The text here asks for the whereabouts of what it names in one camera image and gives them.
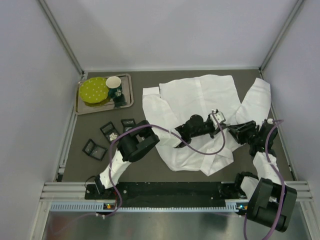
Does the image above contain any white shirt garment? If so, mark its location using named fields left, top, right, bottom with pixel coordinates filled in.
left=142, top=74, right=271, bottom=176

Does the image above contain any sparkly snowflake brooch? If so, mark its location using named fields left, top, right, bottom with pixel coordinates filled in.
left=109, top=132, right=118, bottom=142

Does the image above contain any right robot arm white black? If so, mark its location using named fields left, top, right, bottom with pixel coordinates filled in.
left=228, top=119, right=298, bottom=236

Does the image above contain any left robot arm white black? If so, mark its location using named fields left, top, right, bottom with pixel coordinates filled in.
left=94, top=110, right=227, bottom=196

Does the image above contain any silver metal tray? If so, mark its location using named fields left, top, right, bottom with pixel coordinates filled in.
left=74, top=73, right=134, bottom=115

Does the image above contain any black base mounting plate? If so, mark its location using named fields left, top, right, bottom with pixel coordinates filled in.
left=84, top=181, right=255, bottom=208

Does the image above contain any white cup dark base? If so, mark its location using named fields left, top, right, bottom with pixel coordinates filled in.
left=105, top=76, right=123, bottom=99

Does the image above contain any green polka dot plate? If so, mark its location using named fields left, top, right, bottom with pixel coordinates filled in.
left=78, top=77, right=109, bottom=104

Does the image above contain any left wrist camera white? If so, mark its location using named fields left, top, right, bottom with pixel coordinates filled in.
left=209, top=109, right=226, bottom=125

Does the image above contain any grey slotted cable duct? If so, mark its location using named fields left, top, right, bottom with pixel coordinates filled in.
left=49, top=201, right=251, bottom=213

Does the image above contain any black square frame right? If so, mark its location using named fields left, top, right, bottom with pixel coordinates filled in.
left=120, top=118, right=136, bottom=133

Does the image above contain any black square frame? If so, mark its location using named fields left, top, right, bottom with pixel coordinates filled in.
left=99, top=121, right=120, bottom=144
left=82, top=138, right=108, bottom=161
left=120, top=118, right=136, bottom=133

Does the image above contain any black square frame left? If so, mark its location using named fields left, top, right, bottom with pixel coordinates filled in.
left=99, top=121, right=120, bottom=144

